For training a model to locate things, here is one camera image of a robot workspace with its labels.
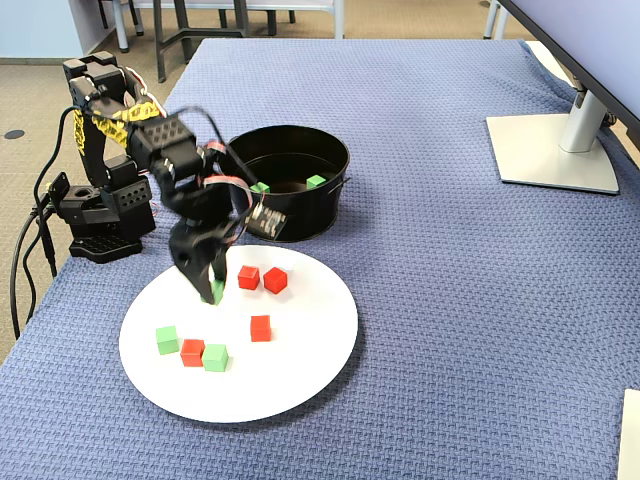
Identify gray chair legs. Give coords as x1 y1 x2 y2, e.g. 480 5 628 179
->
482 0 512 41

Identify black wrist camera board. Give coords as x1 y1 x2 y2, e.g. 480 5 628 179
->
247 202 290 240

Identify monitor with silver stand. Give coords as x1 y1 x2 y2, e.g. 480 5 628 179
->
485 0 640 195

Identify blue woven table cloth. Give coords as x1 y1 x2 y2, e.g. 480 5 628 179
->
0 35 640 480

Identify black power cable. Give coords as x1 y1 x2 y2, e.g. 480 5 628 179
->
18 219 57 321
7 197 51 342

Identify light gray table frame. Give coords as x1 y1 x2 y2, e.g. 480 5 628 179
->
132 0 347 40

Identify light blue cabinet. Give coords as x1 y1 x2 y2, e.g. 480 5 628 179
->
0 0 119 60

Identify light gray table leg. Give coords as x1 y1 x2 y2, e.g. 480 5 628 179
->
110 0 132 54

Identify white round plate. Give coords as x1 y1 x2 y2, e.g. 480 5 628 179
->
118 243 360 425

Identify thin black camera cable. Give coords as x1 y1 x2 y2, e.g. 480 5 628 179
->
29 103 264 206

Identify black metal bucket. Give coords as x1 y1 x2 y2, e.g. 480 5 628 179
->
217 124 353 244

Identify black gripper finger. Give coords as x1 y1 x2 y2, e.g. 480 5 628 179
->
176 266 216 305
211 243 230 295

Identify white flat board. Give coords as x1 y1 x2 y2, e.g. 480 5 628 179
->
618 388 640 480

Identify yellow patterned strap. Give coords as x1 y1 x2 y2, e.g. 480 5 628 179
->
72 102 166 149

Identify red cube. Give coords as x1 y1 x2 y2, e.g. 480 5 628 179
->
180 338 206 369
237 265 261 291
263 267 289 295
249 314 273 344

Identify dark metal stool frame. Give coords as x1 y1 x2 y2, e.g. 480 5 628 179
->
151 0 251 84

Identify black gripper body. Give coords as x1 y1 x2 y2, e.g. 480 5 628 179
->
168 218 240 282

